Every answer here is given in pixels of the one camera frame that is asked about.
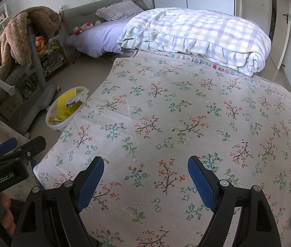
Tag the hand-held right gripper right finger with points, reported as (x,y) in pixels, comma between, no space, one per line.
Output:
(202,180)

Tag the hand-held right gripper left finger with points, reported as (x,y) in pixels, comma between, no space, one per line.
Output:
(90,182)

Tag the white translucent plastic bin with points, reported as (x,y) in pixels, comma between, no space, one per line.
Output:
(58,126)

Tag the yellow snack wrapper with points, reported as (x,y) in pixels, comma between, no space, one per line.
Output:
(54,119)

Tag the yellow white bag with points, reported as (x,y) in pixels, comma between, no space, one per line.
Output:
(65,110)

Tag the white tissue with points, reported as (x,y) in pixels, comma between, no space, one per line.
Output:
(76,98)

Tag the grey wheeled chair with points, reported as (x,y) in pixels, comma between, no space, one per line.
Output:
(35,100)

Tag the floral tablecloth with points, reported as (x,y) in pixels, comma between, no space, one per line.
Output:
(173,121)

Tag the toy shelf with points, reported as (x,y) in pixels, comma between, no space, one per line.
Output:
(53,61)

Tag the brown fleece blanket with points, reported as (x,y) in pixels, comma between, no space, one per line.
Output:
(14,36)

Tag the purple bed sheet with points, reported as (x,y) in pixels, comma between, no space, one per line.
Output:
(96,38)

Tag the white red cat plush toy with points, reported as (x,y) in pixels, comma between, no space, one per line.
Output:
(83,28)

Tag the grey headboard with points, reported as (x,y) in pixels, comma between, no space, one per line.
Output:
(73,15)

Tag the plaid quilt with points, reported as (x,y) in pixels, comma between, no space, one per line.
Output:
(199,33)

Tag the plaid pillow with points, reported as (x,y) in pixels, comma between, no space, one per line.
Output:
(119,10)

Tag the white door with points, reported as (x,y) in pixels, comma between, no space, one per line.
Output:
(283,30)

